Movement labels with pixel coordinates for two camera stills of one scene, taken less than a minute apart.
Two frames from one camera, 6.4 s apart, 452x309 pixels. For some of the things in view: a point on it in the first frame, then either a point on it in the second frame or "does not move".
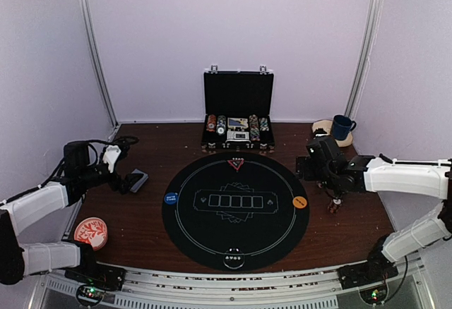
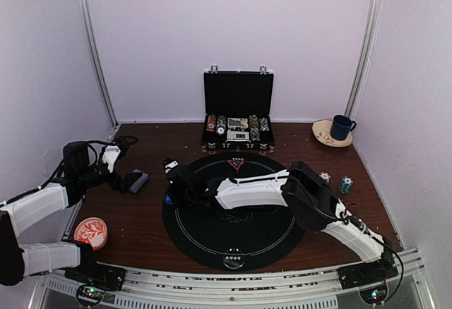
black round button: x=234 y=258 does not move
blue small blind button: x=171 y=198 does not move
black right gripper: x=305 y=161 -> x=174 y=197
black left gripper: x=126 y=184 does not move
